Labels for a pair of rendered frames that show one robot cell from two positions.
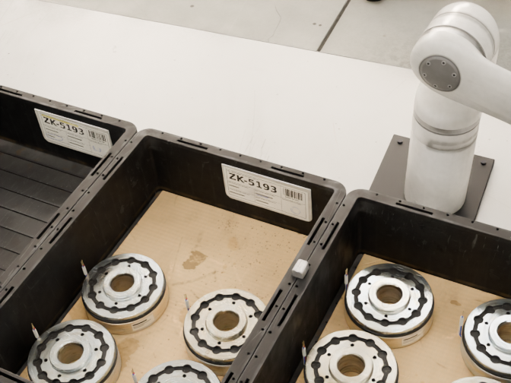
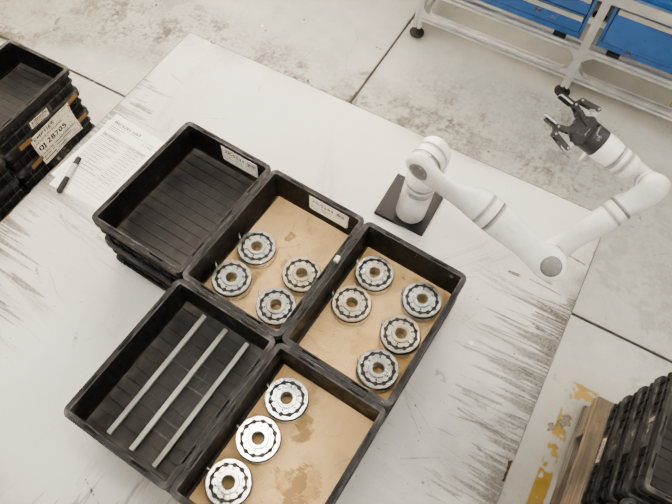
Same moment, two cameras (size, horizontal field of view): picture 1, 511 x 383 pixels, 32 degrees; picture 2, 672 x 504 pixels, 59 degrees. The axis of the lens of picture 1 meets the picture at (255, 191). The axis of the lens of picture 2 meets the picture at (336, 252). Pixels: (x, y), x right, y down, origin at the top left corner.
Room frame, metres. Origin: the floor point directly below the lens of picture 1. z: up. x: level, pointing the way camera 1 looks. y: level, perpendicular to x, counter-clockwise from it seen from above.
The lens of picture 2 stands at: (-0.09, 0.00, 2.26)
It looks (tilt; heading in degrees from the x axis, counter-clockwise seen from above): 61 degrees down; 357
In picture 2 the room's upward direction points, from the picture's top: 4 degrees clockwise
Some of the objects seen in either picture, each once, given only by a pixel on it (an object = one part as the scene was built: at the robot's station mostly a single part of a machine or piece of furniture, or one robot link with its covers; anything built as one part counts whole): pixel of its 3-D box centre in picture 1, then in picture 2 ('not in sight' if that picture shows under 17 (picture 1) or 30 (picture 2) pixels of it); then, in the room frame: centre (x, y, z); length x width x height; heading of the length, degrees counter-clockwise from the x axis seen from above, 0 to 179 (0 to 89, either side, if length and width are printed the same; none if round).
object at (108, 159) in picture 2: not in sight; (107, 159); (1.08, 0.69, 0.70); 0.33 x 0.23 x 0.01; 152
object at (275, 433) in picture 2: not in sight; (258, 438); (0.19, 0.13, 0.86); 0.10 x 0.10 x 0.01
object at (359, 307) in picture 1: (388, 297); (374, 273); (0.63, -0.14, 0.86); 0.10 x 0.10 x 0.01
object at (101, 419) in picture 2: not in sight; (178, 382); (0.32, 0.33, 0.87); 0.40 x 0.30 x 0.11; 148
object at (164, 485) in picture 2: not in sight; (174, 376); (0.32, 0.33, 0.92); 0.40 x 0.30 x 0.02; 148
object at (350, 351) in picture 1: (350, 366); (351, 302); (0.54, -0.08, 0.86); 0.05 x 0.05 x 0.01
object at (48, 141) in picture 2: not in sight; (56, 133); (1.42, 1.04, 0.41); 0.31 x 0.02 x 0.16; 152
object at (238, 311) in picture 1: (226, 321); (301, 273); (0.62, 0.05, 0.86); 0.05 x 0.05 x 0.01
